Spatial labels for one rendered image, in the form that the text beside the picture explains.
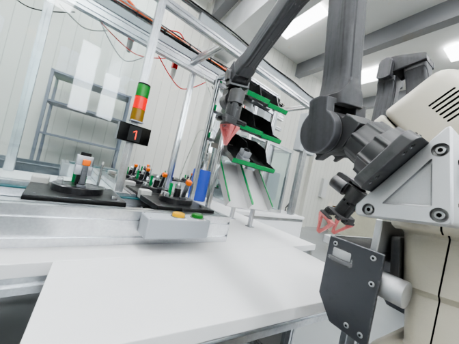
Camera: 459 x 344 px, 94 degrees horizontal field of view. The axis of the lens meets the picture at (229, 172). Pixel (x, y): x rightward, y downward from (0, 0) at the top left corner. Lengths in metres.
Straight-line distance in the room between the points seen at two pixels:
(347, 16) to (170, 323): 0.59
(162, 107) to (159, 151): 0.97
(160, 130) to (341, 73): 4.76
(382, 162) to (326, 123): 0.12
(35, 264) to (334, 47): 0.72
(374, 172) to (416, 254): 0.22
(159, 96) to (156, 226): 4.63
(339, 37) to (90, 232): 0.71
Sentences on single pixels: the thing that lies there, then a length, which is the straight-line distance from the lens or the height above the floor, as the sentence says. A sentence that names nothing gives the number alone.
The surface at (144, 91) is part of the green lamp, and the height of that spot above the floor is 1.38.
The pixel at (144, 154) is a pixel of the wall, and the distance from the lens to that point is 4.97.
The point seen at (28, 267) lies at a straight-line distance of 0.63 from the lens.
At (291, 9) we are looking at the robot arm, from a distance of 0.67.
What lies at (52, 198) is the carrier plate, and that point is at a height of 0.97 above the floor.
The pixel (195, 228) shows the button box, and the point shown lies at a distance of 0.71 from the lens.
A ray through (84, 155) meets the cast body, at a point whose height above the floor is 1.08.
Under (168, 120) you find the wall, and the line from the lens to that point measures 5.13.
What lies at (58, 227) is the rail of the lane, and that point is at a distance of 0.68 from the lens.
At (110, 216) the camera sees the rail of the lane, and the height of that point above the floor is 0.94.
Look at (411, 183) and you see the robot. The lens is 0.35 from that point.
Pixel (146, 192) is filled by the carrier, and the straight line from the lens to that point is 0.96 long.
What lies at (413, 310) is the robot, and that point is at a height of 0.96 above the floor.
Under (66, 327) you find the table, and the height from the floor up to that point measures 0.86.
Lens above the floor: 1.12
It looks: 1 degrees up
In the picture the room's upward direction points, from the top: 12 degrees clockwise
